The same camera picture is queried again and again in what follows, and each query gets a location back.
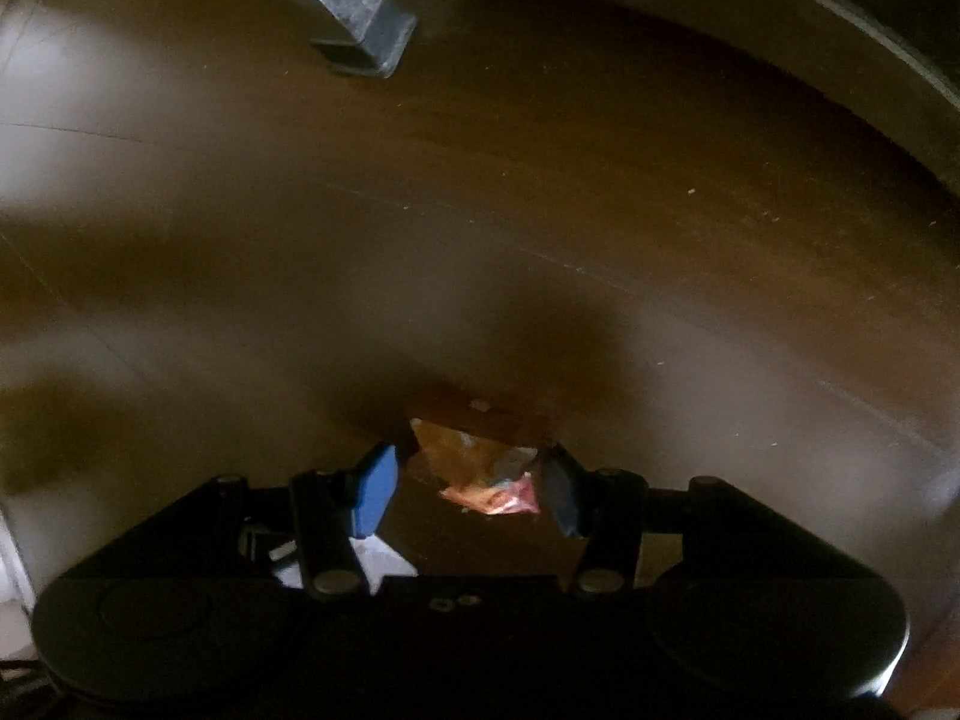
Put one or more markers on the metal bed leg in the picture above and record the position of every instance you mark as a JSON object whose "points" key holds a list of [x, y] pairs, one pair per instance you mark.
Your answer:
{"points": [[360, 11]]}

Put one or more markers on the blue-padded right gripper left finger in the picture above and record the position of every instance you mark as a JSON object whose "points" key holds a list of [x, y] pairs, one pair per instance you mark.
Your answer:
{"points": [[327, 509]]}

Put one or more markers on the orange snack wrapper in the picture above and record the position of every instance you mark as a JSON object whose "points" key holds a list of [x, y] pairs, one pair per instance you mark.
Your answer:
{"points": [[479, 474]]}

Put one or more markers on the white tissue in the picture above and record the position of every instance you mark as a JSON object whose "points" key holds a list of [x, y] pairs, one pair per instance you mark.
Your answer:
{"points": [[376, 558]]}

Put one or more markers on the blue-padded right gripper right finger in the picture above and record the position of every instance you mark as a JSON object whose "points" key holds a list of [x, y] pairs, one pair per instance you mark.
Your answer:
{"points": [[605, 510]]}

